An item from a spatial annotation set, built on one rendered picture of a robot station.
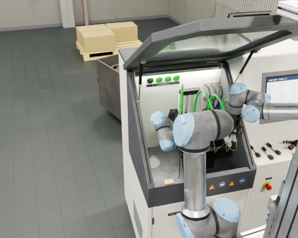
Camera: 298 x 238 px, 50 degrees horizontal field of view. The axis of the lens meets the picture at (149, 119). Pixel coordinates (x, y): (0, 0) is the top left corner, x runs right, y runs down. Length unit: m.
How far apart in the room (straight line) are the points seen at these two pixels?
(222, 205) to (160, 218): 0.77
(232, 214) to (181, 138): 0.41
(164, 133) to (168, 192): 0.53
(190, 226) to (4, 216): 2.23
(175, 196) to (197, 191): 0.74
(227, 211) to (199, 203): 0.14
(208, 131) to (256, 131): 1.15
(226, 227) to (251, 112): 0.50
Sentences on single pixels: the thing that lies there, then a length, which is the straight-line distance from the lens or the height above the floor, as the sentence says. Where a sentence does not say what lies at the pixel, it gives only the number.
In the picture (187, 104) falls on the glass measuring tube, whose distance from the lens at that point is 2.26.
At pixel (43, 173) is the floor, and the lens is 3.60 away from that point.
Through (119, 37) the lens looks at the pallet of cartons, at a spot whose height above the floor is 0.25.
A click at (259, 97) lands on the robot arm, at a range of 1.61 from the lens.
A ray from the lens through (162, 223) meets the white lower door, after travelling 2.15.
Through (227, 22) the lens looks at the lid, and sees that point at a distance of 1.26.
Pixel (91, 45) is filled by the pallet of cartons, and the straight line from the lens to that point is 6.27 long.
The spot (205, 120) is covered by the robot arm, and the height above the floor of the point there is 1.66.
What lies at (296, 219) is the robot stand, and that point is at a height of 1.37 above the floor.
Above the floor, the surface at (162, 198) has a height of 0.86.
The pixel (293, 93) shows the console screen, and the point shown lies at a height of 1.29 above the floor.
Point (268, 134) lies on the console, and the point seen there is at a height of 1.03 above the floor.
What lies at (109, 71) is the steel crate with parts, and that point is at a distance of 3.95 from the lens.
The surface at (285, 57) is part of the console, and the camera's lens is 2.28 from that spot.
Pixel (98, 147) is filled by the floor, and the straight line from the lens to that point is 3.84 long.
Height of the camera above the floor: 2.26
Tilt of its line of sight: 31 degrees down
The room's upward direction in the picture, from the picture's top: 1 degrees clockwise
